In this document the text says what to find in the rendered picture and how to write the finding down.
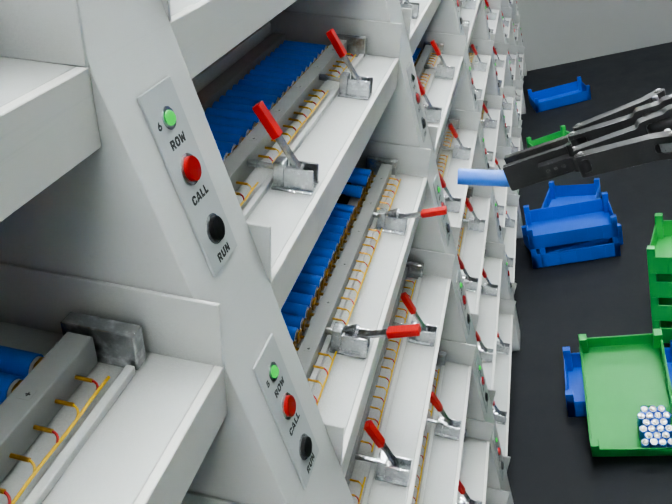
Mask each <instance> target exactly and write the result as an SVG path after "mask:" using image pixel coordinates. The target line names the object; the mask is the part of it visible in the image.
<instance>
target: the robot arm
mask: <svg viewBox="0 0 672 504"><path fill-rule="evenodd" d="M647 127H648V129H647ZM573 130H574V131H573V132H570V133H569V134H568V135H566V136H563V137H560V138H557V139H554V140H551V141H547V142H544V143H541V144H538V145H535V146H532V147H529V148H526V149H523V150H520V151H517V152H514V153H511V154H508V155H505V156H504V160H505V163H506V164H505V165H503V171H504V174H505V176H506V179H507V181H508V183H509V186H510V188H511V190H512V191H515V190H518V189H521V188H524V187H527V186H530V185H533V184H537V183H540V182H543V181H546V180H549V179H552V178H555V177H558V176H561V175H565V174H568V173H571V172H574V171H575V172H580V173H581V176H582V177H583V178H586V177H590V176H595V175H599V174H603V173H607V172H612V171H616V170H620V169H624V168H629V167H633V166H637V165H642V164H646V163H650V162H654V161H659V160H667V159H672V94H669V95H666V93H665V89H664V88H659V89H656V90H655V91H653V92H651V93H649V94H647V95H646V96H644V97H642V98H640V99H637V100H635V101H632V102H630V103H627V104H625V105H622V106H620V107H618V108H615V109H613V110H610V111H608V112H605V113H603V114H600V115H598V116H595V117H593V118H591V119H588V120H585V121H583V122H580V123H577V124H576V125H574V126H573Z"/></svg>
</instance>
